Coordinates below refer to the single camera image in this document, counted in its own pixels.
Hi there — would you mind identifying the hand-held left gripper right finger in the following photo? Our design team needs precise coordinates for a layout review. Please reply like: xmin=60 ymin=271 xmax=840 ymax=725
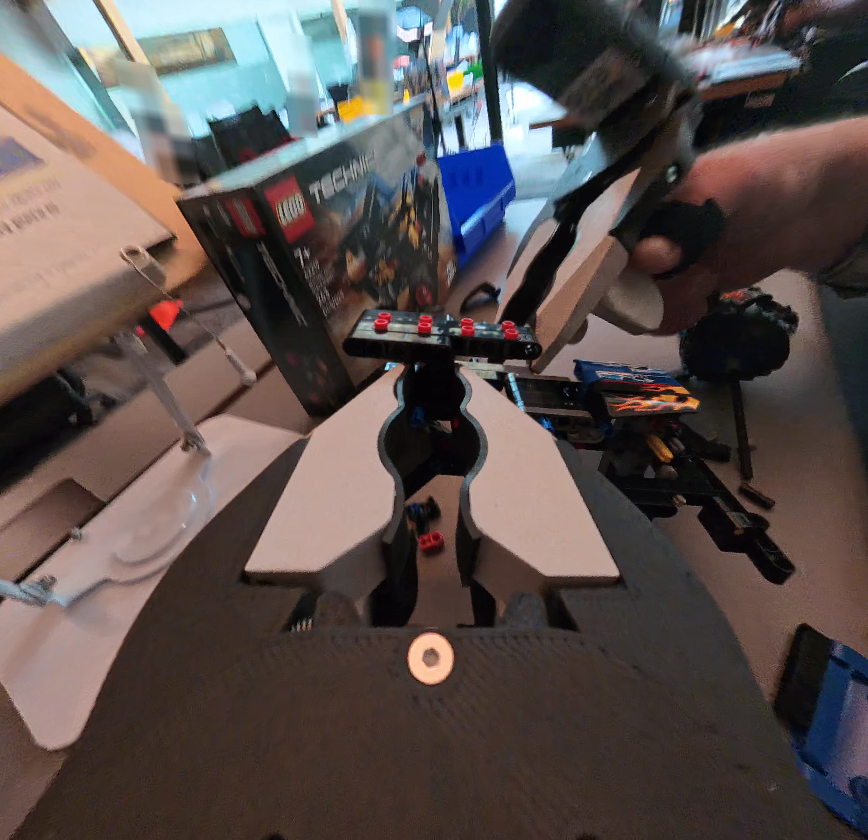
xmin=456 ymin=365 xmax=623 ymax=609

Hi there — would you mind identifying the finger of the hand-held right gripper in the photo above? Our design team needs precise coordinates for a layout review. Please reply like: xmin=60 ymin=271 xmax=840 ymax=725
xmin=498 ymin=199 xmax=577 ymax=326
xmin=531 ymin=167 xmax=644 ymax=374

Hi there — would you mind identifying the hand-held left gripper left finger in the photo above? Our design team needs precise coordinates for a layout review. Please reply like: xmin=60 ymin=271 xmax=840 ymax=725
xmin=243 ymin=365 xmax=408 ymax=600

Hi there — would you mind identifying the black plate with red studs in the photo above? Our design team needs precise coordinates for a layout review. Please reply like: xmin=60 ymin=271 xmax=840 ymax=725
xmin=342 ymin=307 xmax=543 ymax=478

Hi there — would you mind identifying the toy truck chassis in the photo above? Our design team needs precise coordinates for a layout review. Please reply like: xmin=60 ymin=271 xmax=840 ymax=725
xmin=505 ymin=359 xmax=796 ymax=586

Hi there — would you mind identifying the grey desk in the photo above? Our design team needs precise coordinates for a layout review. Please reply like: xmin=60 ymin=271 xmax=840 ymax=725
xmin=0 ymin=196 xmax=868 ymax=840

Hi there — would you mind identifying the person's right hand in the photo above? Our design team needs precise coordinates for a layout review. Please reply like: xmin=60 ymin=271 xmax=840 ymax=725
xmin=627 ymin=121 xmax=818 ymax=335

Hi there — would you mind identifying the blue storage bin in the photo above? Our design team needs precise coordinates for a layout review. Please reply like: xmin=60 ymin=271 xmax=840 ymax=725
xmin=437 ymin=143 xmax=518 ymax=269

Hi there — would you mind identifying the black metal pole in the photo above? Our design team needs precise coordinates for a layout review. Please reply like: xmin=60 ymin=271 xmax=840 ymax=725
xmin=472 ymin=0 xmax=504 ymax=142

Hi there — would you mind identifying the black tyre on axle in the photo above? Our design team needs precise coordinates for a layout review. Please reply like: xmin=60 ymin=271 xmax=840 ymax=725
xmin=678 ymin=287 xmax=800 ymax=483

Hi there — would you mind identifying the toy truck set box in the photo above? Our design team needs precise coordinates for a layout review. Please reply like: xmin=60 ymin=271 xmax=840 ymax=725
xmin=176 ymin=111 xmax=457 ymax=418

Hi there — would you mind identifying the white document stand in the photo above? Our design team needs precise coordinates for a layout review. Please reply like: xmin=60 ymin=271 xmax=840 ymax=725
xmin=0 ymin=53 xmax=306 ymax=753

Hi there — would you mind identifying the blue body panel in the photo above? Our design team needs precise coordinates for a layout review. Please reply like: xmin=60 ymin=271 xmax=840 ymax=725
xmin=773 ymin=623 xmax=868 ymax=834

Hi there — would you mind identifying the printed instruction sheet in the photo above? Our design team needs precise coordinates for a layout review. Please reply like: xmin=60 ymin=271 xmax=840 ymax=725
xmin=0 ymin=104 xmax=174 ymax=326

